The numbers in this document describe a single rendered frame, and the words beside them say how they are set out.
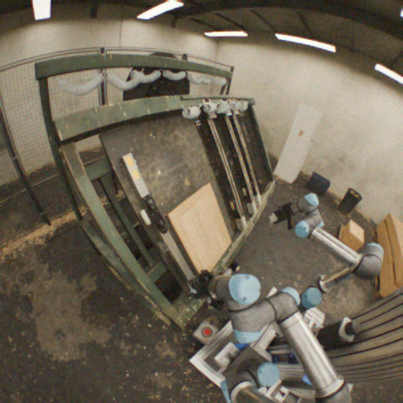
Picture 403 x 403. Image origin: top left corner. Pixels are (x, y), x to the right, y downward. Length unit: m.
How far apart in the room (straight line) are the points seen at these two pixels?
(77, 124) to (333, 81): 5.82
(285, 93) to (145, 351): 6.71
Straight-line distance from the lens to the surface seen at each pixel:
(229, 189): 1.38
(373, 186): 6.14
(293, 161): 4.65
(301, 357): 0.55
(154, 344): 2.06
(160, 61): 1.50
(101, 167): 0.86
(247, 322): 0.46
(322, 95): 5.85
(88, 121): 0.77
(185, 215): 1.04
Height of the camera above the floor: 2.04
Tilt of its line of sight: 41 degrees down
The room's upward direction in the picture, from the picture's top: 11 degrees clockwise
